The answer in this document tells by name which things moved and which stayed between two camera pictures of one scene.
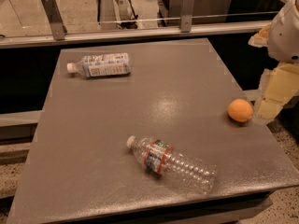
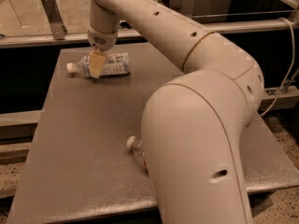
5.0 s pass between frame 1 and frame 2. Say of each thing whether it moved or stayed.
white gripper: moved
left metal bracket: stayed
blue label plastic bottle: stayed
